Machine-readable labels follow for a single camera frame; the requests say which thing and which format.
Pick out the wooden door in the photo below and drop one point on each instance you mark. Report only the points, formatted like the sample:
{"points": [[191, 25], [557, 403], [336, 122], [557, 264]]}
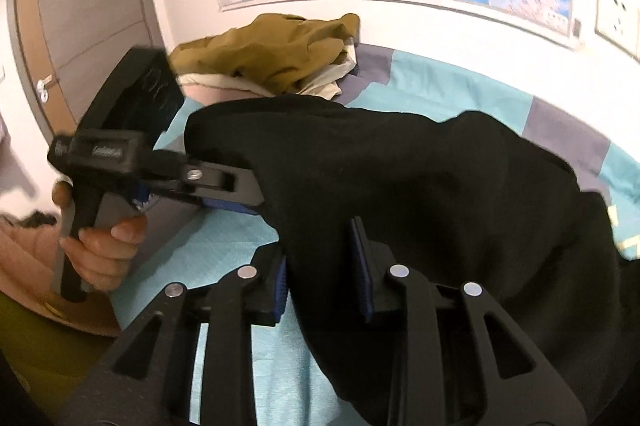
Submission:
{"points": [[65, 49]]}

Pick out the person's left hand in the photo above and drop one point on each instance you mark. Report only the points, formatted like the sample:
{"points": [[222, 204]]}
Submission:
{"points": [[103, 257]]}

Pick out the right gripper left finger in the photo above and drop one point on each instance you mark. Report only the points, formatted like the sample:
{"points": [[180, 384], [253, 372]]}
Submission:
{"points": [[146, 378]]}

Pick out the pink folded garment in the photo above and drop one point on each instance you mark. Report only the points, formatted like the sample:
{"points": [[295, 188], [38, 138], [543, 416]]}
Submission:
{"points": [[206, 95]]}

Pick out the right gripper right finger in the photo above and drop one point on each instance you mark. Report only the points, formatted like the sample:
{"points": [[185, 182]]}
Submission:
{"points": [[456, 356]]}

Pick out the teal grey bed sheet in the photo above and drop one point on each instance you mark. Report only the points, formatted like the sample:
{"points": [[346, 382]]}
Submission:
{"points": [[442, 273]]}

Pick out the black coat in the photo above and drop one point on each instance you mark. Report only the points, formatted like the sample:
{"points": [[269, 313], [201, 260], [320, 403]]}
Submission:
{"points": [[462, 200]]}

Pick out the mustard folded garment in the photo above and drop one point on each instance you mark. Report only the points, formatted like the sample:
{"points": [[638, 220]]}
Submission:
{"points": [[274, 51]]}

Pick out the pink sweater sleeve left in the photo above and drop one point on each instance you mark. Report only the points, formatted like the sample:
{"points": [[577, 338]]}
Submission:
{"points": [[27, 261]]}

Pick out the white wall socket panel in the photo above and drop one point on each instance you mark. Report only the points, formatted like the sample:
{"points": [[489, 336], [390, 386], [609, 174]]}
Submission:
{"points": [[618, 22]]}

